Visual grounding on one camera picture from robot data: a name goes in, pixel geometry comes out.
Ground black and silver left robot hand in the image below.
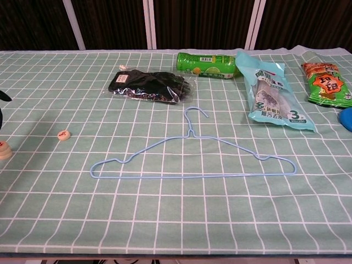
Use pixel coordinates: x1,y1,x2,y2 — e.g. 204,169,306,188
0,90,13,130

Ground black gloves in clear bag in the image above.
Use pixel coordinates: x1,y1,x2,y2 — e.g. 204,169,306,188
107,65,197,106

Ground green roll pack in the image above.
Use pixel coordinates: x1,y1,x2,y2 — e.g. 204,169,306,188
177,52,240,80

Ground green checked tablecloth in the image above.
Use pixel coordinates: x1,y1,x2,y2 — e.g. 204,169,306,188
0,45,352,255

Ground light blue cleaning cloth package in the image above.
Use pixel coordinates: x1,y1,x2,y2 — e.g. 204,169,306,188
235,50,316,133

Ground green and orange snack bag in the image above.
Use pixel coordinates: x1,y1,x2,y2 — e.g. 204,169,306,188
301,62,352,108

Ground blue round disc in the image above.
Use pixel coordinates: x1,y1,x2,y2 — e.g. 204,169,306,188
337,107,352,129

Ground white partition post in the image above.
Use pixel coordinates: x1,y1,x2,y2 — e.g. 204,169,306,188
244,0,267,51
142,0,158,50
62,0,86,51

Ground light blue wire hanger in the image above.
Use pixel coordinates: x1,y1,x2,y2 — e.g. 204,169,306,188
90,106,298,179

